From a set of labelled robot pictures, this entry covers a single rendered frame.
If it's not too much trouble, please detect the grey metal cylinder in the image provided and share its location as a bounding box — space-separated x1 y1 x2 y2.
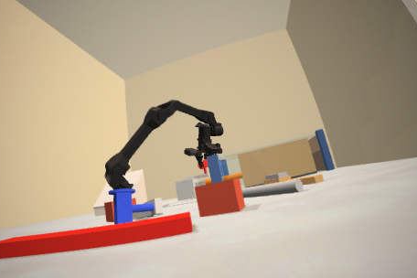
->
241 179 303 198

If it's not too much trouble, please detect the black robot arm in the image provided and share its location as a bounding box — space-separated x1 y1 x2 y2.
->
104 100 224 190

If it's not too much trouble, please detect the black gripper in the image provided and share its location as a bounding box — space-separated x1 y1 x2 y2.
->
184 137 222 168

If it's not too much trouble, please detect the red flat bar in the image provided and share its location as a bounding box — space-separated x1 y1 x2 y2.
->
0 212 192 259

